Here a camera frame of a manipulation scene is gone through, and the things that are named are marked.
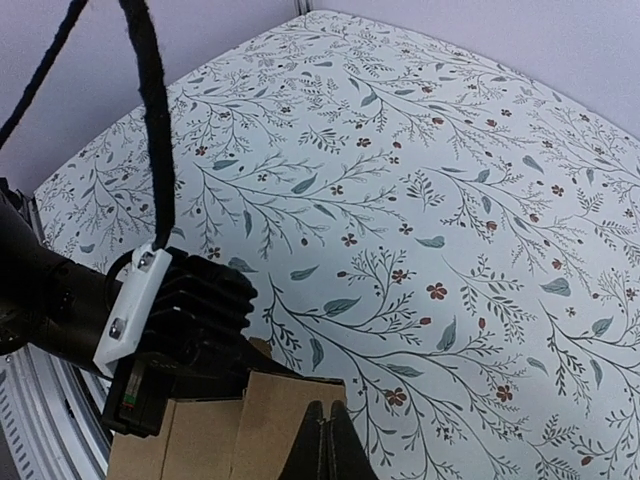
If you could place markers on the left aluminium frame post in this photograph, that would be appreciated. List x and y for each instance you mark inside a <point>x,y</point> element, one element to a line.
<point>303,7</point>

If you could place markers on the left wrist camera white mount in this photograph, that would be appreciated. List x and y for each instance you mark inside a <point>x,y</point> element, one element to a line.
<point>179,313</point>

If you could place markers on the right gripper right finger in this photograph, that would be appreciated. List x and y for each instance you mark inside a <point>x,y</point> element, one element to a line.
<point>346,458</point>

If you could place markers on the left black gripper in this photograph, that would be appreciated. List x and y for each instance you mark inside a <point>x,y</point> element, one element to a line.
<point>146,382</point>

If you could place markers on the floral patterned table mat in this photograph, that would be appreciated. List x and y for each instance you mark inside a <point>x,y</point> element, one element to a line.
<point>457,241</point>

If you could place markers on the brown cardboard box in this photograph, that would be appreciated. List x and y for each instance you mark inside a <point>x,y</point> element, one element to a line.
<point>248,437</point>

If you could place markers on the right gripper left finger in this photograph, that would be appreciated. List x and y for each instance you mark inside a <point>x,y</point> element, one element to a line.
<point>307,459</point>

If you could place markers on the aluminium front rail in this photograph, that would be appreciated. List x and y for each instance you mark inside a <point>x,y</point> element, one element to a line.
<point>51,396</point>

